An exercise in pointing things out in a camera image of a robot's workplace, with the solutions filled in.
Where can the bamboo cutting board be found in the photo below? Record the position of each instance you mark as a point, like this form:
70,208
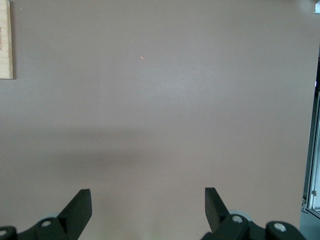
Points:
6,37

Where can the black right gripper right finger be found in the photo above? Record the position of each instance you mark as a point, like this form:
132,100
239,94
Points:
217,215

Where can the brown table mat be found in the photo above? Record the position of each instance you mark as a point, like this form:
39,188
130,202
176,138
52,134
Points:
160,100

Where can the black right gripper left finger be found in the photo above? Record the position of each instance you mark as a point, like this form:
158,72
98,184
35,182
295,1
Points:
75,215

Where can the aluminium side frame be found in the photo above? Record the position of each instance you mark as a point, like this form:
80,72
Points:
315,150

